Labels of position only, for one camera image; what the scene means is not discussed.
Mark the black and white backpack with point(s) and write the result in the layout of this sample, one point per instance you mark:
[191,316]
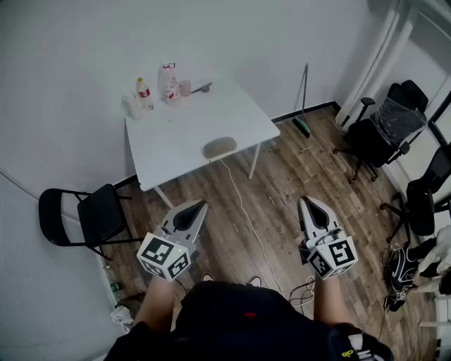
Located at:
[401,271]

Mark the pink cup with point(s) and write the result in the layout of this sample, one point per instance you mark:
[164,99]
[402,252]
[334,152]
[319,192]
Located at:
[185,88]

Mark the brown round object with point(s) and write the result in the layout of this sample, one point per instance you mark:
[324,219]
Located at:
[219,147]

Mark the person's right forearm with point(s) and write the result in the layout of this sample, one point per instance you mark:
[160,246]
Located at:
[331,303]

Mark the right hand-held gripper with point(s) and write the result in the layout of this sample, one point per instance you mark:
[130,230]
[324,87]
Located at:
[331,255]

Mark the white wall pipes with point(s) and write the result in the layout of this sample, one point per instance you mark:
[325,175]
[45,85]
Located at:
[377,60]

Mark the white plastic bag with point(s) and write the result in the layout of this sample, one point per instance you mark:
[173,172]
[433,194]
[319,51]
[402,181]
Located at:
[121,317]

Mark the white cloth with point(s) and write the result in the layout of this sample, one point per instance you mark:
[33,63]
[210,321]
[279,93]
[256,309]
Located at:
[437,250]

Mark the black folding chair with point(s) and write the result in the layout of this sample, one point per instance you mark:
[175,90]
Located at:
[98,215]

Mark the dark flat gadget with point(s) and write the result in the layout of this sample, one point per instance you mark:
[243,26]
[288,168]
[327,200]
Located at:
[201,87]

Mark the person's black shirt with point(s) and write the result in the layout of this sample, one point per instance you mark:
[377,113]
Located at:
[246,324]

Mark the person's left shoe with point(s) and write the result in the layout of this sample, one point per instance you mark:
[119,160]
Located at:
[208,277]

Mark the green broom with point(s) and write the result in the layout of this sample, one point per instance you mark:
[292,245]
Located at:
[302,123]

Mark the black office chair plastic-wrapped back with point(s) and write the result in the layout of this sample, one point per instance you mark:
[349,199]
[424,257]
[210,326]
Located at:
[384,134]

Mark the white plastic container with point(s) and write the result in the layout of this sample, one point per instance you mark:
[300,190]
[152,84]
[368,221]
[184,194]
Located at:
[131,106]

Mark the camouflage bag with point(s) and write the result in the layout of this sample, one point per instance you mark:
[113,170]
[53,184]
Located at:
[132,306]

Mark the person's left forearm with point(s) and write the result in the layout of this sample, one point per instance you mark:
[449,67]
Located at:
[155,303]

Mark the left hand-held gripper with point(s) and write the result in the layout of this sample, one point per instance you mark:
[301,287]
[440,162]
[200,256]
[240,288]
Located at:
[163,255]

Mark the white table leg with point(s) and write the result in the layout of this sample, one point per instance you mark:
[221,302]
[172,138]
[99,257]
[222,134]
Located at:
[163,197]
[254,160]

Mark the person's right shoe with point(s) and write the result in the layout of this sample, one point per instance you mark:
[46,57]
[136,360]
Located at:
[254,280]

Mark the small yellow-capped plastic bottle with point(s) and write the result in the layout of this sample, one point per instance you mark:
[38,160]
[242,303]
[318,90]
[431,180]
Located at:
[144,94]

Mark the green bottles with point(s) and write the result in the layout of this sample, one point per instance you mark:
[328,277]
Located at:
[113,285]

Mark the black office chair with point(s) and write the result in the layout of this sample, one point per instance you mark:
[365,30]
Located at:
[423,204]

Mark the person's shoe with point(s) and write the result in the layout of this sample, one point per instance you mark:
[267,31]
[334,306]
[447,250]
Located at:
[254,280]
[208,277]

